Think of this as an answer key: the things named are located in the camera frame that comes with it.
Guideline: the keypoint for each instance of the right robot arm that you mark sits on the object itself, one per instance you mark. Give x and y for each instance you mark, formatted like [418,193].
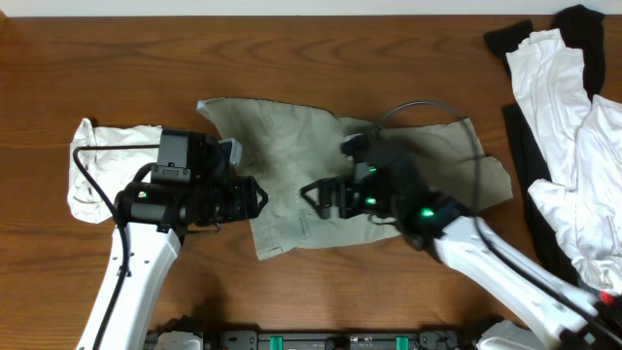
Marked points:
[385,183]

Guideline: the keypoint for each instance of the folded white cloth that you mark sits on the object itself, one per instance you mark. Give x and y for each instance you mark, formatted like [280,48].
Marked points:
[124,151]

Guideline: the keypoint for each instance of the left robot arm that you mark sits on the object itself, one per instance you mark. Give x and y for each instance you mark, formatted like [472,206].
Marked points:
[190,188]

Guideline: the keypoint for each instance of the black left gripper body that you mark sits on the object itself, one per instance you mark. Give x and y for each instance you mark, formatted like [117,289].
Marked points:
[224,202]

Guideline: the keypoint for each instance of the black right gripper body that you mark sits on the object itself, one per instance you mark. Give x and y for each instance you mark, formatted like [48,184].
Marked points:
[364,198]

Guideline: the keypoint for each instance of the khaki shorts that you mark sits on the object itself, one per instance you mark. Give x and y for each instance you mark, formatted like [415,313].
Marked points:
[286,147]

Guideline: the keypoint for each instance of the white shirt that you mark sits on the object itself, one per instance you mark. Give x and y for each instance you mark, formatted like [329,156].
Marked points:
[579,137]

